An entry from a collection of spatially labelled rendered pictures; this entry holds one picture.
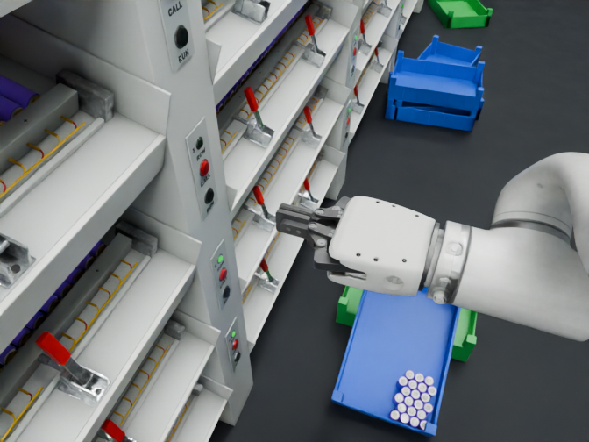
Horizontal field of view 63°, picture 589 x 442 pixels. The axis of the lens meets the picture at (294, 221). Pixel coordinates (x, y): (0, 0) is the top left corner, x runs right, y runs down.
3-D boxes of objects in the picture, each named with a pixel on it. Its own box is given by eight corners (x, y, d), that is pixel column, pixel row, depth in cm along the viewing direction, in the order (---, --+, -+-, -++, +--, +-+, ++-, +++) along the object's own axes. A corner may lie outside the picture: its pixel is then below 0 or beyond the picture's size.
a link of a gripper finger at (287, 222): (323, 261, 53) (267, 245, 54) (332, 241, 55) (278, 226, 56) (325, 242, 50) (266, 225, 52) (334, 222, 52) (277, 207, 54)
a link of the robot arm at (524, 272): (478, 206, 48) (457, 294, 45) (624, 240, 45) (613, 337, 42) (463, 235, 56) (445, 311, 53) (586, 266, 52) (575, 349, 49)
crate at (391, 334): (429, 437, 95) (436, 436, 88) (332, 402, 100) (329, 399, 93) (459, 295, 106) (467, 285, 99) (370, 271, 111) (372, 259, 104)
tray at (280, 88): (343, 46, 108) (367, -13, 98) (223, 232, 69) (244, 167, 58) (262, 6, 108) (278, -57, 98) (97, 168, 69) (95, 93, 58)
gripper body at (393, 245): (423, 317, 50) (322, 287, 53) (439, 248, 57) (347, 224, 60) (439, 273, 45) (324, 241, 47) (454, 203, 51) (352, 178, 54)
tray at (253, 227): (337, 118, 122) (358, 74, 112) (236, 308, 83) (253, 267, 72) (266, 83, 122) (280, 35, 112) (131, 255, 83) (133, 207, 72)
